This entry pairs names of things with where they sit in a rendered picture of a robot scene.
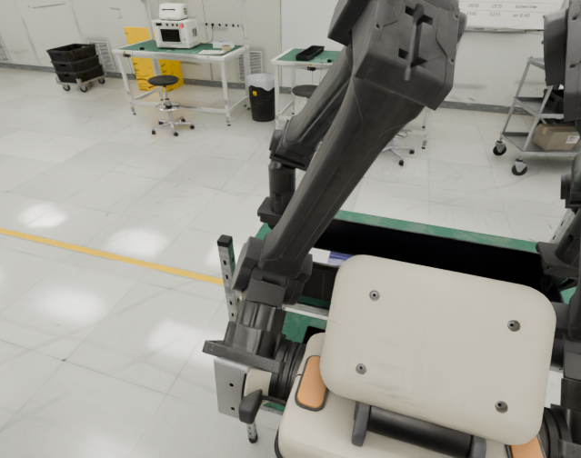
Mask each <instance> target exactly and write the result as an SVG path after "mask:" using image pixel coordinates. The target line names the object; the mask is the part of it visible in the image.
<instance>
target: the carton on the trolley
mask: <svg viewBox="0 0 581 458"><path fill-rule="evenodd" d="M580 141H581V139H580V136H579V133H578V131H577V130H576V127H575V126H573V125H571V124H539V126H538V127H537V130H536V133H535V135H534V138H533V140H532V142H533V143H535V144H537V145H538V146H540V147H541V148H542V149H544V150H576V149H577V147H578V145H579V143H580Z"/></svg>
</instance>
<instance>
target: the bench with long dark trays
mask: <svg viewBox="0 0 581 458"><path fill-rule="evenodd" d="M303 50H305V49H302V48H297V49H295V48H290V49H288V50H287V51H285V52H283V53H282V54H280V55H279V56H277V57H276V58H274V59H272V60H271V65H274V66H275V129H277V130H278V129H279V128H280V120H285V121H286V120H287V119H288V120H290V119H291V118H292V116H283V114H284V113H285V112H286V111H287V110H288V109H289V107H290V106H291V105H292V112H293V113H292V115H294V114H295V113H294V111H295V100H296V95H294V94H293V93H292V100H291V102H290V103H289V104H288V105H287V106H286V107H285V108H284V109H283V110H282V111H281V112H280V113H279V68H291V69H292V89H293V88H294V87H295V86H296V69H303V70H307V67H308V66H309V64H312V66H309V67H315V68H316V71H328V70H329V68H330V67H331V65H332V64H333V62H334V61H335V60H336V58H337V57H338V55H339V53H340V52H341V51H333V50H324V51H323V52H322V53H320V54H319V55H317V56H316V57H314V58H313V59H311V60H310V61H298V60H296V55H297V54H299V53H300V52H301V51H303ZM328 59H331V60H332V62H331V63H327V62H326V60H328ZM321 67H322V70H321ZM429 110H430V108H426V113H425V117H424V122H423V126H422V128H425V129H426V130H425V131H419V130H411V129H403V130H405V131H407V133H408V134H417V135H424V140H423V143H422V147H421V148H422V149H426V148H425V146H426V143H427V139H428V136H429V134H430V133H429V132H430V128H431V124H432V120H433V116H434V112H435V111H434V110H432V109H431V110H430V113H429ZM428 115H429V117H428Z"/></svg>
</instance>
